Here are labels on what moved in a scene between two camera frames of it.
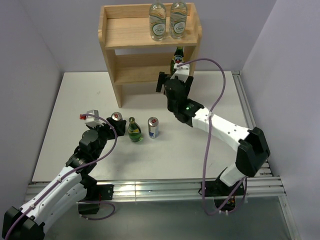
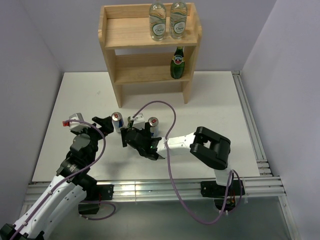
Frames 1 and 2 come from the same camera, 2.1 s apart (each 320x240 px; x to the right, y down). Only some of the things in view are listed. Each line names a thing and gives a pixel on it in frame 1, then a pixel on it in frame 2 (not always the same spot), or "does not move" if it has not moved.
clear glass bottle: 157,20 does not move
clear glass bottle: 178,16 does not move
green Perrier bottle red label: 178,57 does not move
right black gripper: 161,80 → 146,132
